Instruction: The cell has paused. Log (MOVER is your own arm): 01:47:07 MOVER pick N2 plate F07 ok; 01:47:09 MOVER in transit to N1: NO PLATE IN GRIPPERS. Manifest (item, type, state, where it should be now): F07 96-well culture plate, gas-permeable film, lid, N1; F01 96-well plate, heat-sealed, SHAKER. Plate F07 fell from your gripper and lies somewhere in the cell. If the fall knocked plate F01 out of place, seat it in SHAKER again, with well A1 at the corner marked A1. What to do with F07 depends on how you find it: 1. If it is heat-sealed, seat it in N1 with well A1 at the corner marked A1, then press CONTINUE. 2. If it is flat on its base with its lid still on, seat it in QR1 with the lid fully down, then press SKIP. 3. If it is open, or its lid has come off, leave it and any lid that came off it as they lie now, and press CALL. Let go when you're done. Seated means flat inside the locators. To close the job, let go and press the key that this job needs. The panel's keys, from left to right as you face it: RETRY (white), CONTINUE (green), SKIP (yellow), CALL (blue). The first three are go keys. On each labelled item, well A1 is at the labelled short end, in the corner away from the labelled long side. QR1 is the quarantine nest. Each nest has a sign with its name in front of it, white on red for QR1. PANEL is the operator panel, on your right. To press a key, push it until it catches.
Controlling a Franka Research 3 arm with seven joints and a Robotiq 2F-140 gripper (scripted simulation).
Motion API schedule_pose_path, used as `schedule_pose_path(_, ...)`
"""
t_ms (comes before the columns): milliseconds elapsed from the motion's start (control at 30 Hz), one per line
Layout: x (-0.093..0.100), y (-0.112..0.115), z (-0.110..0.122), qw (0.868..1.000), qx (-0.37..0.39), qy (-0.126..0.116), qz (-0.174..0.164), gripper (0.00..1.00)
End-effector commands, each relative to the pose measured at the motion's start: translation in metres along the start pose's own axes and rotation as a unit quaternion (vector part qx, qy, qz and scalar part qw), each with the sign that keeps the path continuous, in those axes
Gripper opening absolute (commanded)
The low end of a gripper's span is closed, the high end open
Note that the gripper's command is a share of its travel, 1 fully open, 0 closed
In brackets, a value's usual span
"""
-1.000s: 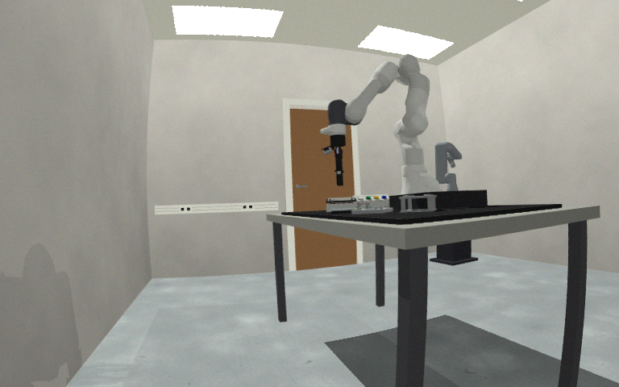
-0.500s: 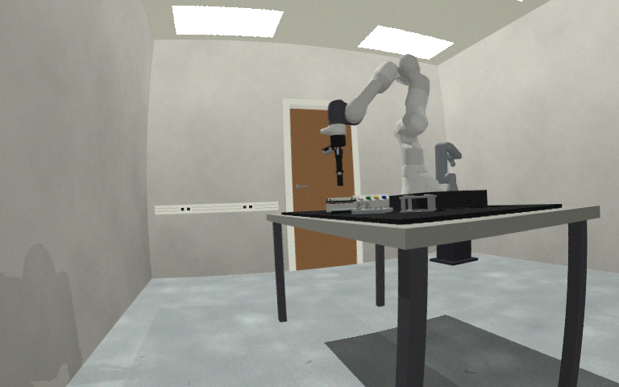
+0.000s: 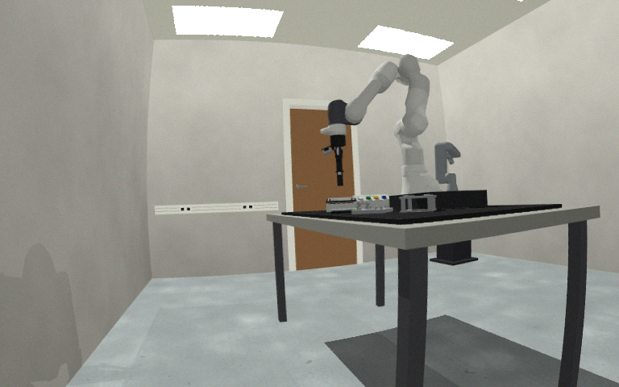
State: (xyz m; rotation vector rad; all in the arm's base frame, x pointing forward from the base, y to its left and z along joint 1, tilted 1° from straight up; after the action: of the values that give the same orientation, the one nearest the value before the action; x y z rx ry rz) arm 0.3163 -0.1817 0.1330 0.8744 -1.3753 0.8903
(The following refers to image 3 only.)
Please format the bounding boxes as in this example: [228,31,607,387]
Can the white operator button panel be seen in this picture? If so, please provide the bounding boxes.
[353,194,389,209]

